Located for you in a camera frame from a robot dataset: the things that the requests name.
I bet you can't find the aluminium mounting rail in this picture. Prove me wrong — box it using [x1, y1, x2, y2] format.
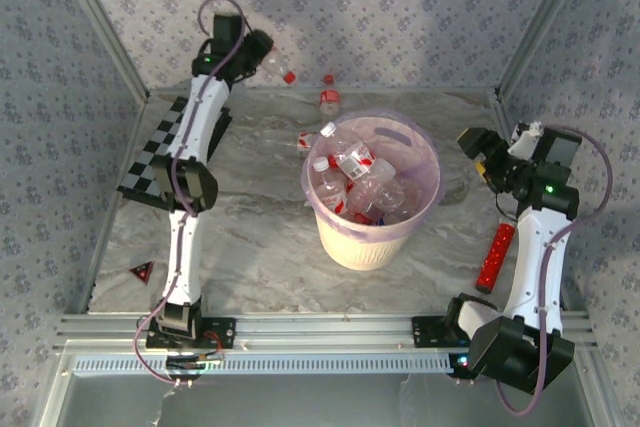
[53, 311, 599, 351]

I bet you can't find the small black controller board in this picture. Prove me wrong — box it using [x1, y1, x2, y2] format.
[164, 352, 226, 379]
[447, 352, 474, 378]

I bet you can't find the red-capped bottle with barcode label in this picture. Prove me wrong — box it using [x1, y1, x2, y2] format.
[264, 46, 297, 86]

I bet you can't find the red triangle marker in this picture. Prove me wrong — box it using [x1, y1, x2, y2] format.
[128, 259, 156, 287]

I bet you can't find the large clear red-label bottle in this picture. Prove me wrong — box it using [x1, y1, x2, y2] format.
[346, 156, 407, 226]

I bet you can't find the thin black cable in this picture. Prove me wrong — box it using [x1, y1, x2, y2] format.
[492, 186, 521, 221]

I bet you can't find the small white-capped water bottle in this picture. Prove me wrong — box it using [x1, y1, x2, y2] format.
[310, 155, 350, 216]

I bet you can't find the red glitter cylinder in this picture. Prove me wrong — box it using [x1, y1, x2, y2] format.
[474, 223, 517, 295]

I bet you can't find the white slotted cable duct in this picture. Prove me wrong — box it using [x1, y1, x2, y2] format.
[72, 352, 464, 376]

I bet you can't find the small red-capped water bottle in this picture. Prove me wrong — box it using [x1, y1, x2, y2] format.
[318, 74, 343, 116]
[293, 130, 315, 157]

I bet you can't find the black and white checkerboard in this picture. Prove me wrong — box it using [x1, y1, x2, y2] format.
[115, 95, 234, 212]

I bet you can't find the cream plastic waste bin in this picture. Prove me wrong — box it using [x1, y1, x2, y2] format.
[300, 109, 447, 272]

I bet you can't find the aluminium frame post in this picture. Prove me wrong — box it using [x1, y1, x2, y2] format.
[48, 0, 151, 102]
[494, 0, 600, 98]

